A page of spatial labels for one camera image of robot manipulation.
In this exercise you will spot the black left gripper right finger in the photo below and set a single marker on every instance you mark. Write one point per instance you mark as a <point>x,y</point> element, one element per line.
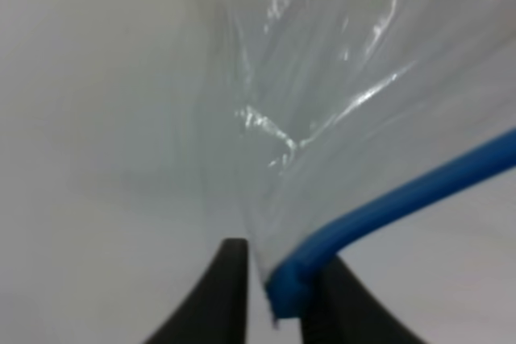
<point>343,311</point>

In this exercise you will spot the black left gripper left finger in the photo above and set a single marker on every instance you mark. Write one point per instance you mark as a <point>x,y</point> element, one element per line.
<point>216,309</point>

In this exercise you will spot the clear zip bag blue seal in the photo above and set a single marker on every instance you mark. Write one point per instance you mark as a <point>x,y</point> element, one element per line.
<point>334,118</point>

